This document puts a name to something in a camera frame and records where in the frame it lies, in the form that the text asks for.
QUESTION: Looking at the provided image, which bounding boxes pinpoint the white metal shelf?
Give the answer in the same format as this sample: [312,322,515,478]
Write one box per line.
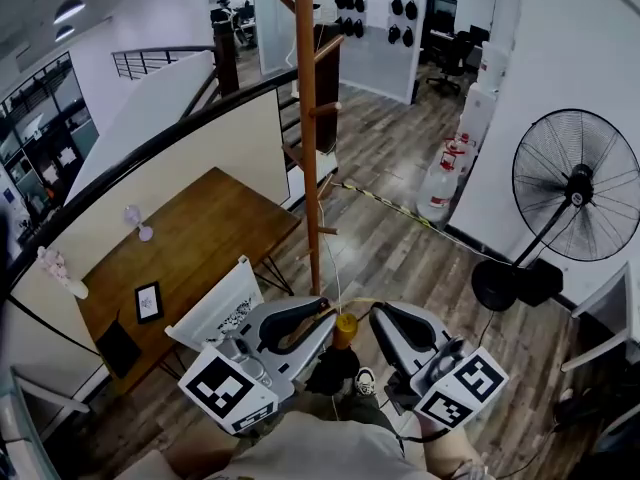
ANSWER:
[0,365,92,480]

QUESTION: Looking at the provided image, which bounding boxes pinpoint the black umbrella with yellow handle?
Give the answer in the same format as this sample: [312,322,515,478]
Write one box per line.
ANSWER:
[304,311,362,397]

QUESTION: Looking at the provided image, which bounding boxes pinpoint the black notebook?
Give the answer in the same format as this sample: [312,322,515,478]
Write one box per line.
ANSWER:
[94,317,144,380]

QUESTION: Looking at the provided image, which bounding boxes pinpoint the wooden table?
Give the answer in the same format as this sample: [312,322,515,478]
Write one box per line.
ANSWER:
[77,166,302,395]

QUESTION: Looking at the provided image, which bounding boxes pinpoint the black monitor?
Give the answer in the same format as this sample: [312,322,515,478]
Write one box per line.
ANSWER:
[427,0,459,37]

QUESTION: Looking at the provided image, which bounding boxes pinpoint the person's white shoe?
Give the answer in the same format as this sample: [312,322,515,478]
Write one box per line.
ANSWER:
[353,366,377,397]

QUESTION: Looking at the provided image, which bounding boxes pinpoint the clear water jug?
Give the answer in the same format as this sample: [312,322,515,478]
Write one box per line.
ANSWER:
[416,151,462,225]
[442,132,480,179]

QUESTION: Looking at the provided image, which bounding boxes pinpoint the cream partition panel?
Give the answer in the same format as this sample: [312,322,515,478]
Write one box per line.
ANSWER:
[8,89,292,369]

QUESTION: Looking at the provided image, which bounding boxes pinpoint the black picture frame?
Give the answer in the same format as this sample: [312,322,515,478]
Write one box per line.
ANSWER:
[134,281,166,326]

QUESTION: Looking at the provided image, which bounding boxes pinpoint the person's beige shirt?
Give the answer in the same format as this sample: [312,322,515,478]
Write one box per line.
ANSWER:
[207,409,442,480]

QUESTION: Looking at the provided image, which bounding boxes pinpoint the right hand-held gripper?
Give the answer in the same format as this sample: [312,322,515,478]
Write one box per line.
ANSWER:
[368,301,510,429]

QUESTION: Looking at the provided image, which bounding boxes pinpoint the dark wooden cabinet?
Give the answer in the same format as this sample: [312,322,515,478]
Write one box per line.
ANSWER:
[313,22,343,155]

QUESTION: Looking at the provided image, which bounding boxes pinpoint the black office chair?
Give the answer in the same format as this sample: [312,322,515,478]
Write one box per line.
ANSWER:
[425,30,475,98]

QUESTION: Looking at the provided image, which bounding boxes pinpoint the white vase with pink flowers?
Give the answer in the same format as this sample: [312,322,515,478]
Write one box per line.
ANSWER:
[35,245,90,301]

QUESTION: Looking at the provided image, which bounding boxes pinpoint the black stair railing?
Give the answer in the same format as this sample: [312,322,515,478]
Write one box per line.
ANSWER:
[110,45,218,82]

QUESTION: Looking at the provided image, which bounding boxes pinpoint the black bag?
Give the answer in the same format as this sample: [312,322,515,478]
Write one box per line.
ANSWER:
[551,375,640,480]

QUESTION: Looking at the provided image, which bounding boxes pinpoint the white chair with patterned seat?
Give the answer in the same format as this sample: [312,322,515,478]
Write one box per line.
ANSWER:
[164,255,266,354]

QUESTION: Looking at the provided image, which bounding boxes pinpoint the black standing fan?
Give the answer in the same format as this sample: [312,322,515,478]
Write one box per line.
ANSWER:
[470,108,640,314]

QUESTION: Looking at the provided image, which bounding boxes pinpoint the group of black caps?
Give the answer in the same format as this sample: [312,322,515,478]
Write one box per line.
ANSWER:
[333,0,419,49]

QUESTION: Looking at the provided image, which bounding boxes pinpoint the black curved handrail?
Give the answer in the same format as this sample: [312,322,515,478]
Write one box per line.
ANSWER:
[0,65,301,299]

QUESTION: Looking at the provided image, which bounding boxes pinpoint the white cable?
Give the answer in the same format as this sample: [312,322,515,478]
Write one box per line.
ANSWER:
[317,201,344,315]

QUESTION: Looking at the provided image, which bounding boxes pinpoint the person's right forearm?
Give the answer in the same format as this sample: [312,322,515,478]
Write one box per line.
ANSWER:
[417,413,497,480]

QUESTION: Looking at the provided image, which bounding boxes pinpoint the yellow black floor strip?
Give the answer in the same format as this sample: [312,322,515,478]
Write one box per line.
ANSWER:
[341,181,437,230]

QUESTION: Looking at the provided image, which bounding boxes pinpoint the white water dispenser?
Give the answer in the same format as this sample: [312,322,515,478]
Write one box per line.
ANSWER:
[460,40,510,150]

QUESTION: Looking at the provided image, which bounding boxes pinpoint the glass window wall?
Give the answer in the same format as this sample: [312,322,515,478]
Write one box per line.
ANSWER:
[0,51,101,249]

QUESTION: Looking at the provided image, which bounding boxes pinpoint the black box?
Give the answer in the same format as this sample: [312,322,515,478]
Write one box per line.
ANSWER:
[518,257,565,308]

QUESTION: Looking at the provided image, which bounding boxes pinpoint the dark wooden post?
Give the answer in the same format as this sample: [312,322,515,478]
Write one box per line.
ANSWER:
[213,20,241,99]

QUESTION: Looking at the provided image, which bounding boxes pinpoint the white wall poster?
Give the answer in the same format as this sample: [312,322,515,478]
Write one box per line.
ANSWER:
[367,0,392,30]

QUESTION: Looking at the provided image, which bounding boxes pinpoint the white plain chair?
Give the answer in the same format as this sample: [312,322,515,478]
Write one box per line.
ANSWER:
[559,261,640,374]

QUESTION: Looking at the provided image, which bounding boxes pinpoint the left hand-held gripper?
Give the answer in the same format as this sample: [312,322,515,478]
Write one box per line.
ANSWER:
[177,296,337,437]

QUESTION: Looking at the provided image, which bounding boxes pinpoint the wooden coat rack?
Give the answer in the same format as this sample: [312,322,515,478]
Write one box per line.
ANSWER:
[273,0,346,298]

